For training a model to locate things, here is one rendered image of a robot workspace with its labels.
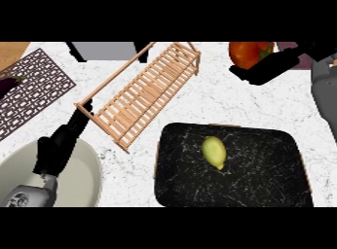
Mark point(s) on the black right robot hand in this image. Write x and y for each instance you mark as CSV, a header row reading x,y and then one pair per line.
x,y
265,69

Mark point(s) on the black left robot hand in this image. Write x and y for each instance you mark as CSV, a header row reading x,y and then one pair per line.
x,y
59,146

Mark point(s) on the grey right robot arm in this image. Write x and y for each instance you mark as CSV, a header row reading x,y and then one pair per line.
x,y
333,97

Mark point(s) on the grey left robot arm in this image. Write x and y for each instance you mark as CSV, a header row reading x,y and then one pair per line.
x,y
31,196

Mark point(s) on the wooden slatted tiered shelf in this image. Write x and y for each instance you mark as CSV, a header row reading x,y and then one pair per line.
x,y
143,94

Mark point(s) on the black marble tray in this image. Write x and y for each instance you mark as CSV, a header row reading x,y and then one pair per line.
x,y
258,175

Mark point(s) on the dark maroon object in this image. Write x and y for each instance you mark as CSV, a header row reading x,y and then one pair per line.
x,y
305,63

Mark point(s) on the pale grey bowl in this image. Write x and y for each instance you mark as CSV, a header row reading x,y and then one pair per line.
x,y
81,175

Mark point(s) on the brown patterned placemat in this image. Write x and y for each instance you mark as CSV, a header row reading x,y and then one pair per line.
x,y
32,97

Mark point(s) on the dark purple eggplant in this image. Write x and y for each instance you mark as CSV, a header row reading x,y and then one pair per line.
x,y
1,89

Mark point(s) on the brown wooden cutting board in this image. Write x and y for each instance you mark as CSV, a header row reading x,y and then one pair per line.
x,y
1,56

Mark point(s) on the grey appliance with black legs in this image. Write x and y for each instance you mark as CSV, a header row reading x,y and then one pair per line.
x,y
107,50

